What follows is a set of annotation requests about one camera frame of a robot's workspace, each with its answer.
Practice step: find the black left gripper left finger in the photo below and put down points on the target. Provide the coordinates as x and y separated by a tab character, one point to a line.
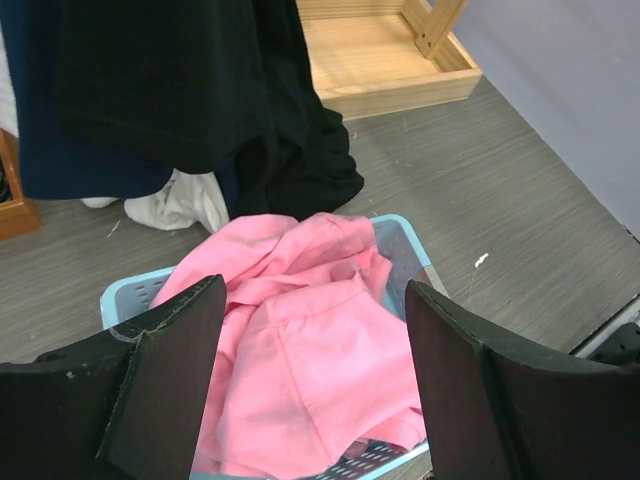
125	403

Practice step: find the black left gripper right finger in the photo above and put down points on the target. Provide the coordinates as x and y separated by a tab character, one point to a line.
499	406

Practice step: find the pink t shirt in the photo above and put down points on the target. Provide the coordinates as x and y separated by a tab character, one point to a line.
309	363

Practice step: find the black printed t shirt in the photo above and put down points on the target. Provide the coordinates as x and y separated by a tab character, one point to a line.
201	85

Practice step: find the white t shirt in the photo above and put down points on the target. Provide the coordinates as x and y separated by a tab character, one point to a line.
185	199

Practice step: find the navy blue t shirt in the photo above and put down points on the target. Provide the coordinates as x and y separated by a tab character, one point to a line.
55	164

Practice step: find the light blue plastic basket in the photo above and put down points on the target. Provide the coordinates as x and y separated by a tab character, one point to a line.
396	240

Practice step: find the brown wooden compartment tray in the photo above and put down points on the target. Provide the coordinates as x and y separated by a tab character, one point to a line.
19	214

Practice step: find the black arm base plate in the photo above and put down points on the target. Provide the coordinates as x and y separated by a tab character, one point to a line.
621	348

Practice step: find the wooden clothes rack frame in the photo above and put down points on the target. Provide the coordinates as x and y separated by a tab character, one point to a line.
370	58

